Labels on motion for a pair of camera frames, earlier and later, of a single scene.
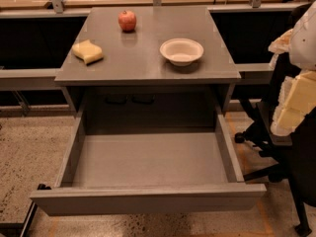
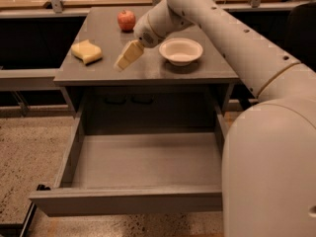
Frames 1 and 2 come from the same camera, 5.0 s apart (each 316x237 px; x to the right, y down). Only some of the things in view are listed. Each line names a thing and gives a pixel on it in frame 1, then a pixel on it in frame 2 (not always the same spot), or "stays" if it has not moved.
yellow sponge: [88, 51] stays
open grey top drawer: [141, 173] stays
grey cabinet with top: [148, 69] stays
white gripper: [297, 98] to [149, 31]
